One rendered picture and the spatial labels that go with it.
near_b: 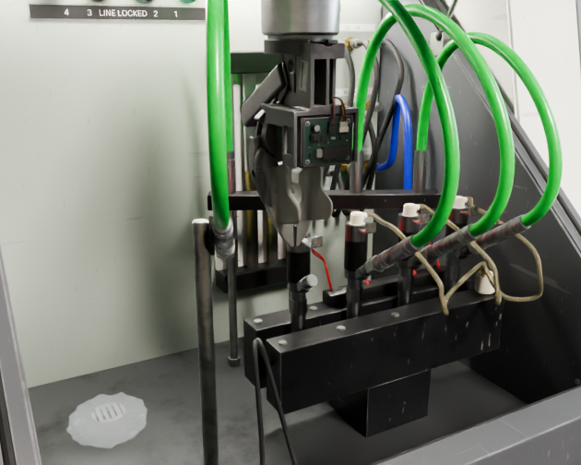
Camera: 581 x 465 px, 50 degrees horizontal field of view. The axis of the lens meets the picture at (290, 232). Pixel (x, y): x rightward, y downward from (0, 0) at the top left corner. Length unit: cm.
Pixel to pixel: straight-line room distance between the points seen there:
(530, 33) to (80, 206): 66
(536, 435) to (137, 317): 59
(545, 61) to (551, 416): 50
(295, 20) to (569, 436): 48
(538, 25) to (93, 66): 61
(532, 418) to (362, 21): 66
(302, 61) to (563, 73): 50
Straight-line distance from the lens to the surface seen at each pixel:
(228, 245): 60
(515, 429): 67
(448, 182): 61
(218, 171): 50
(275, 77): 64
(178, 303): 100
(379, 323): 77
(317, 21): 60
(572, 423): 70
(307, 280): 70
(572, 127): 101
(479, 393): 95
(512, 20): 94
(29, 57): 88
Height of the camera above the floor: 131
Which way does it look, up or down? 17 degrees down
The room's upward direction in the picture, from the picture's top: straight up
